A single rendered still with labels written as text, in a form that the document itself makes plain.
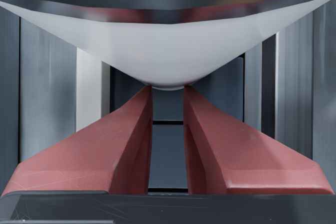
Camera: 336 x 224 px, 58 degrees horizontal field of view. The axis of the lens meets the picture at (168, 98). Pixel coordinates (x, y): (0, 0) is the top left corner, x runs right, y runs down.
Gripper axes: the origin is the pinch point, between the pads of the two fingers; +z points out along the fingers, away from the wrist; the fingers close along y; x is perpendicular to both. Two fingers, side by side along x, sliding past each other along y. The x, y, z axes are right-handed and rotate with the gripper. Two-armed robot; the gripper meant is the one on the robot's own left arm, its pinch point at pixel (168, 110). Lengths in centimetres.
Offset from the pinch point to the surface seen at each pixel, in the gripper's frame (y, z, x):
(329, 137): -11.8, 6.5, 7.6
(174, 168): -0.4, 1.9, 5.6
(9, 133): 10.9, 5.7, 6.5
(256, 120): -5.1, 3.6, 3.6
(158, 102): 0.6, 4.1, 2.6
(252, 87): -4.9, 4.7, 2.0
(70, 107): 7.1, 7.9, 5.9
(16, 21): 10.8, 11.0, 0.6
